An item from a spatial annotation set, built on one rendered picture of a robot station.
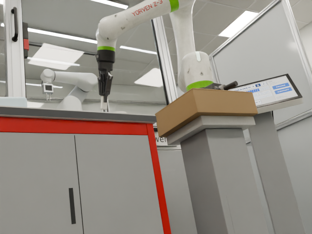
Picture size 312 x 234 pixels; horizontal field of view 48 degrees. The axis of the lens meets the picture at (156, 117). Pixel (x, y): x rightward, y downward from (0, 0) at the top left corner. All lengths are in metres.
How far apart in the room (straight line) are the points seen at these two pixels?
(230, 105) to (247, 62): 1.97
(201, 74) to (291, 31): 1.63
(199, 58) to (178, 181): 0.75
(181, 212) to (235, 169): 0.63
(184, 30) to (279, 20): 1.47
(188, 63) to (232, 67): 1.95
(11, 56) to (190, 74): 0.87
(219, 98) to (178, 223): 0.82
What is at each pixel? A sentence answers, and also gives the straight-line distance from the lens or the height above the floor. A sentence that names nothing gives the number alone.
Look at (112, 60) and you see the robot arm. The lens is 1.77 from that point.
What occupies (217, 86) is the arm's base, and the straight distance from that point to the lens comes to 1.53.
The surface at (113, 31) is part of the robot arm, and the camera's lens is 1.66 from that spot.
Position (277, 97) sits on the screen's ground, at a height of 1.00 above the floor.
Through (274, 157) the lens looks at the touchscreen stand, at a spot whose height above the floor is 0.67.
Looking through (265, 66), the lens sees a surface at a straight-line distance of 3.22.
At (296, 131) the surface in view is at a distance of 2.97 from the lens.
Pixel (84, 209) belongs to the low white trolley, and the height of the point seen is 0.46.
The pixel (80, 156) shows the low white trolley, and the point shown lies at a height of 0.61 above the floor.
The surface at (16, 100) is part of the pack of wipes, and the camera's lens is 1.09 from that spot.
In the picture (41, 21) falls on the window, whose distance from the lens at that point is 2.02.
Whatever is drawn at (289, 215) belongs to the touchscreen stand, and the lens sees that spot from 2.18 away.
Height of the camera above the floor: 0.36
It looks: 18 degrees up
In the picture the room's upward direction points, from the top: 10 degrees counter-clockwise
